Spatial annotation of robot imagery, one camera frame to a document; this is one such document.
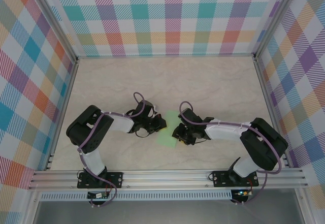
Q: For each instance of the wide aluminium mounting rail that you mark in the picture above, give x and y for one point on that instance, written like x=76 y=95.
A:
x=165 y=179

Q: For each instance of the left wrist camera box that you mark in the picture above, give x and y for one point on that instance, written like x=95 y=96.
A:
x=155 y=107

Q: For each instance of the circuit board with green light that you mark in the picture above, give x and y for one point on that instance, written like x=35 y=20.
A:
x=242 y=193

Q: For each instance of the light green paper sheet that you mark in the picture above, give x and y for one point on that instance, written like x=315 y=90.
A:
x=167 y=137

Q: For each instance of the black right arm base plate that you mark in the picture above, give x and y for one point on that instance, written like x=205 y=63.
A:
x=219 y=180

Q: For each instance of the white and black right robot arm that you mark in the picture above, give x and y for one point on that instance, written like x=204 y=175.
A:
x=264 y=142

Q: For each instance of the grey metal sheet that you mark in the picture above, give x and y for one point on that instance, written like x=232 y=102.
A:
x=165 y=212

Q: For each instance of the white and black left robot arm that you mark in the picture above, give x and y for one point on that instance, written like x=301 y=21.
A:
x=86 y=132

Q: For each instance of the aluminium table edge rail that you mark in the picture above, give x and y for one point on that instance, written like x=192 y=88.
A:
x=270 y=107
x=66 y=94

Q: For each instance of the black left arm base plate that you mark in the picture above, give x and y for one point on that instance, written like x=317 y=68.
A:
x=116 y=179

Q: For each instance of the small black circuit board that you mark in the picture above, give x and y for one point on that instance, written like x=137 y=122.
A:
x=97 y=195

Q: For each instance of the aluminium frame post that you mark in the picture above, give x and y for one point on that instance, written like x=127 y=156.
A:
x=274 y=18
x=50 y=18

